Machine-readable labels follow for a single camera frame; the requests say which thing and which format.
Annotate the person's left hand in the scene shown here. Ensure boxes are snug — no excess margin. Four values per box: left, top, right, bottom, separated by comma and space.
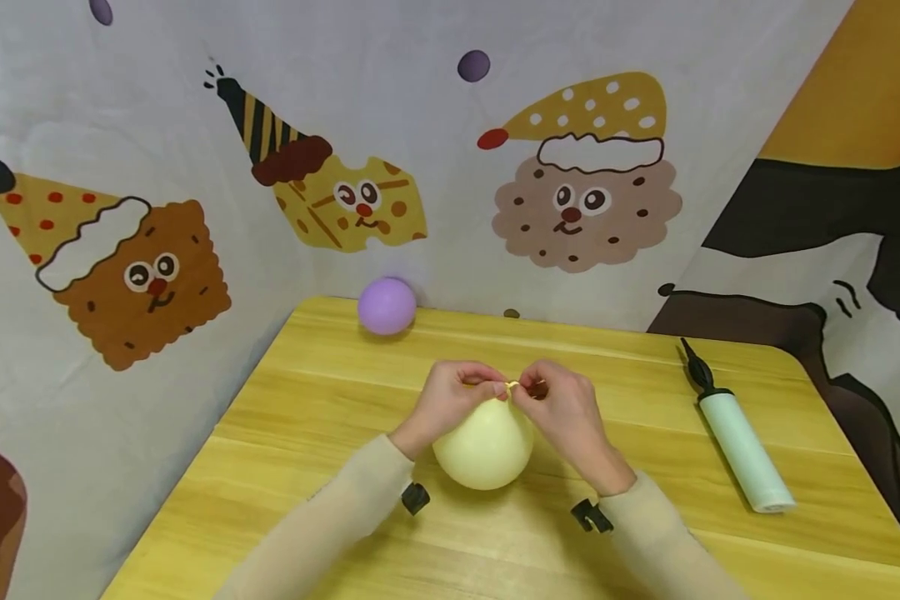
387, 360, 510, 461

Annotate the person's right hand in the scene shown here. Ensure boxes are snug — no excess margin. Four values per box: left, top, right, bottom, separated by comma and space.
510, 359, 638, 498

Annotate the pale yellow balloon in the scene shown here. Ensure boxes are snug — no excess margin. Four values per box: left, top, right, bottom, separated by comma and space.
431, 381, 536, 492

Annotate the person's left forearm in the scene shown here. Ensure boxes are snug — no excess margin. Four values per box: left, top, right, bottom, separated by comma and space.
212, 433, 417, 600

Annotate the person's right forearm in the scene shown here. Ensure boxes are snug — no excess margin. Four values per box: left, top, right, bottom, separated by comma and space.
598, 472, 751, 600

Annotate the purple balloon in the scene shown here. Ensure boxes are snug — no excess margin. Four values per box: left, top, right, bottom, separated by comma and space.
357, 277, 419, 337

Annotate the black wrist band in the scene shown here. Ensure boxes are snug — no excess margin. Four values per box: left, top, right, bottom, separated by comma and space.
570, 498, 615, 534
400, 482, 431, 517

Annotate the mint green balloon hand pump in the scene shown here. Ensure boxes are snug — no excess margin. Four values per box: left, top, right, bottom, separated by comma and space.
679, 337, 798, 514

